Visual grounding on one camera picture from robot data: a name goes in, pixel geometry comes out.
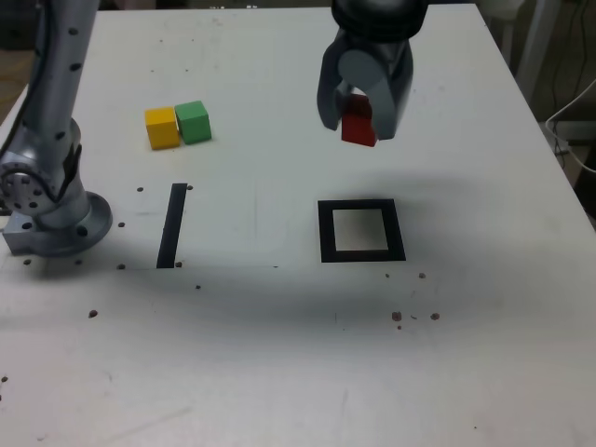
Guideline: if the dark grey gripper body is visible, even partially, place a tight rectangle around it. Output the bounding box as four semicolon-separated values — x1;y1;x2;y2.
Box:
334;34;413;62

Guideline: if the black tape strip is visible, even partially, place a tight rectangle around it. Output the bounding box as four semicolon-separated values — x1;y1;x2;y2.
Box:
156;183;188;270

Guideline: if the white cable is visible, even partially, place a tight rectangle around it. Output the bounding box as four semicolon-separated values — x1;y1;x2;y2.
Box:
543;77;596;176

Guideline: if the red cube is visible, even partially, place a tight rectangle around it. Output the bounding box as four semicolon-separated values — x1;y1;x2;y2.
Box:
340;92;377;148

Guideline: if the green cube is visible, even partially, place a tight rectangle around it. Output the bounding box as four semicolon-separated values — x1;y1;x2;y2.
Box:
174;100;213;145

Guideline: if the yellow cube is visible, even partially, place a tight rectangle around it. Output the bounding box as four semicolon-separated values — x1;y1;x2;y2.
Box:
143;106;183;152

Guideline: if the white frame leg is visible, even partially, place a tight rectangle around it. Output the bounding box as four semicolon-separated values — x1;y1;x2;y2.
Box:
514;0;562;102

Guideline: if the black tape square outline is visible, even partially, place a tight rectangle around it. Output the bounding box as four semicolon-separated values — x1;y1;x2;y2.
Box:
317;198;407;264

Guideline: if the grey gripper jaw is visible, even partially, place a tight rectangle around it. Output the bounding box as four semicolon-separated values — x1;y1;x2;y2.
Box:
337;48;415;142
316;43;348;132

